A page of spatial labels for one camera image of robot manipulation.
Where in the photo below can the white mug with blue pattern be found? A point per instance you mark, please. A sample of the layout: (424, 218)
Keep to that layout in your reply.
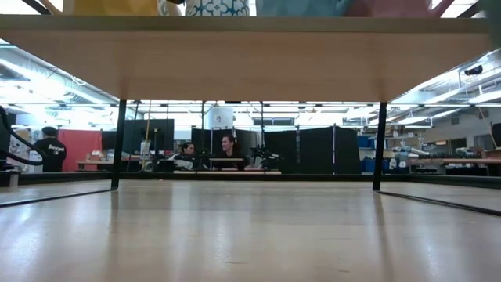
(217, 8)

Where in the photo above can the plain blue mug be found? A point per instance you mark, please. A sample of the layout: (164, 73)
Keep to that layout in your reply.
(305, 8)

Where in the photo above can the white mug with reddish rim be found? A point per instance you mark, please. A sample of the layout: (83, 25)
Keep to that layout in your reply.
(168, 8)

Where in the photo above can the yellow mug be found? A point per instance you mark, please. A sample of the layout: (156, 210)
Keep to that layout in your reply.
(117, 7)

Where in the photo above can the pink mug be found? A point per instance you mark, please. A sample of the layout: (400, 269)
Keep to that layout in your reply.
(391, 8)

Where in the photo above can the green mug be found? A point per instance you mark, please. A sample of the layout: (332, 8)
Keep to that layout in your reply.
(494, 19)

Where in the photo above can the black background robot arm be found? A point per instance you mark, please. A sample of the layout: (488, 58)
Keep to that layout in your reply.
(266, 152)

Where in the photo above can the person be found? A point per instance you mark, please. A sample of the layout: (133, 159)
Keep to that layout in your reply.
(229, 150)
(187, 152)
(51, 150)

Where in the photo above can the background robot table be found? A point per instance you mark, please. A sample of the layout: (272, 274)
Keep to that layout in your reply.
(235, 172)

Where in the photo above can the black folding partition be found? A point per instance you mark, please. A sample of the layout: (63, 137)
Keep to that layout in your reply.
(313, 149)

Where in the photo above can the wooden shelf riser black legs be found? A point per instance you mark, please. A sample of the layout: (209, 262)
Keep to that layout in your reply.
(250, 58)

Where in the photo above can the blue storage bin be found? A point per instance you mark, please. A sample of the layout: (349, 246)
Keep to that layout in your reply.
(366, 142)
(370, 165)

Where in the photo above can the wooden background table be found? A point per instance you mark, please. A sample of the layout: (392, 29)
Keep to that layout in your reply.
(98, 161)

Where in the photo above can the long wooden workbench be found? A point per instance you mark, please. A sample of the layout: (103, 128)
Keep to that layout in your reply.
(450, 160)

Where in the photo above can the colourful printed poster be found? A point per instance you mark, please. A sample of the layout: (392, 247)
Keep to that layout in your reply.
(19, 145)

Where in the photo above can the black ceiling device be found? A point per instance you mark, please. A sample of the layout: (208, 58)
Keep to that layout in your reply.
(473, 70)

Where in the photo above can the small grey post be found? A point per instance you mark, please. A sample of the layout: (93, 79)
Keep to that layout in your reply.
(13, 179)

